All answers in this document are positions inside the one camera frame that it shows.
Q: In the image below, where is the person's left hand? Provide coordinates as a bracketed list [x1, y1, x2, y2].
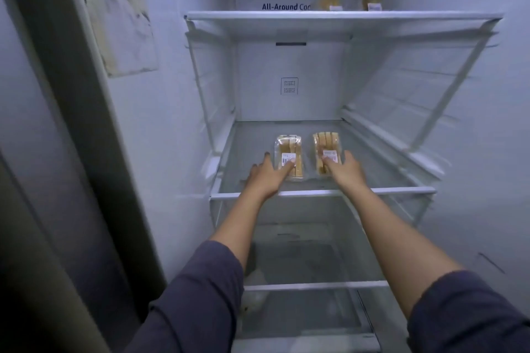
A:
[246, 152, 297, 200]

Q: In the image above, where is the silver refrigerator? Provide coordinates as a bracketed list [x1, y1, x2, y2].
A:
[0, 0, 530, 353]

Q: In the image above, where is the person's right hand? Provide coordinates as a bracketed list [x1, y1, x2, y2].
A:
[322, 149, 369, 193]

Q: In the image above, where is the person's left forearm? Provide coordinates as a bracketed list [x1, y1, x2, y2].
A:
[124, 189, 282, 353]

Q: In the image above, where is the person's right forearm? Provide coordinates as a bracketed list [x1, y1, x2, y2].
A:
[341, 183, 530, 353]

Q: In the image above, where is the clear plastic container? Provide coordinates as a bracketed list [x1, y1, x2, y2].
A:
[273, 135, 304, 181]
[311, 131, 343, 177]

